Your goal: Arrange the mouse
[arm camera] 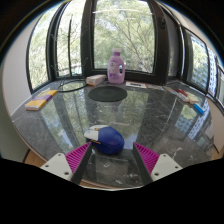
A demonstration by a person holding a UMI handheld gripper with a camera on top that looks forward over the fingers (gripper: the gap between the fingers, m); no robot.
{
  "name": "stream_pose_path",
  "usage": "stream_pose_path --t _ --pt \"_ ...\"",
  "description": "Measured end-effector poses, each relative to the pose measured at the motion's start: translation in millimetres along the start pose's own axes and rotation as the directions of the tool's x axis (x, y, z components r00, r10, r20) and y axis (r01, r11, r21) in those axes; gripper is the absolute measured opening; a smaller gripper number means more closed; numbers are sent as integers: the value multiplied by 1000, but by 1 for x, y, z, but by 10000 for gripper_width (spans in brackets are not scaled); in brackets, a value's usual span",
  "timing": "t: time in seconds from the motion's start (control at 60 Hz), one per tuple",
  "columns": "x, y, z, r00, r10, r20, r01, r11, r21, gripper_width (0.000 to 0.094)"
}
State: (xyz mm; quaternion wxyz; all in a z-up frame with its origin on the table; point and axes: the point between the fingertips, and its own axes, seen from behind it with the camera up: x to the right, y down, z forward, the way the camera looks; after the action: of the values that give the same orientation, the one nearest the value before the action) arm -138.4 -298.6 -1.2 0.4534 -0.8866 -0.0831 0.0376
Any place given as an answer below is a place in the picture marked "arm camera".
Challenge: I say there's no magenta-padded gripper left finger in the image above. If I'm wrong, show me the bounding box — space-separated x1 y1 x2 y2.
40 142 93 185

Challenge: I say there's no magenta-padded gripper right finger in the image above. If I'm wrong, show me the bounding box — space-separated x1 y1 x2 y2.
132 142 184 186

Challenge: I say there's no blue and white computer mouse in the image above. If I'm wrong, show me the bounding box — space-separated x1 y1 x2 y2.
83 125 126 156

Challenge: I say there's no round black mouse pad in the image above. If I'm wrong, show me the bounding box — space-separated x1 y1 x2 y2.
87 85 128 103

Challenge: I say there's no yellow and purple box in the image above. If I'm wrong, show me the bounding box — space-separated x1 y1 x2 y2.
24 89 59 112

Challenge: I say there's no small blue box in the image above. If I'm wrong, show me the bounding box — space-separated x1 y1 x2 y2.
193 102 206 116

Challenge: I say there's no long white striped box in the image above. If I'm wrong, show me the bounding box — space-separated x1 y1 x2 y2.
165 85 190 103

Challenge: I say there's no beige box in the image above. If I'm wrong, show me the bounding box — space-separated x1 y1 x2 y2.
186 92 201 104

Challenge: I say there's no red flat box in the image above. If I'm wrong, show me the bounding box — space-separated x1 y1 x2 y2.
176 88 190 98

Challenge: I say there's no pale printed paper sheet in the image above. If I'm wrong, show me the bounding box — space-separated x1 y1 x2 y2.
147 83 167 92

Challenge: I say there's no white card with dark print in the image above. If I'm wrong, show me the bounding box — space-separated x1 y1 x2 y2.
125 81 148 90

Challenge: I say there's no white and orange carton box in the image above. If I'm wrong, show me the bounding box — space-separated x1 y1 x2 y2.
85 74 107 87

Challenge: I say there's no purple detergent bottle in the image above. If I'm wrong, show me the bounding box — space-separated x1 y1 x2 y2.
106 47 127 85

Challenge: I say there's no black cable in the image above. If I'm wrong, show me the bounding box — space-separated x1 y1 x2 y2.
57 78 88 93

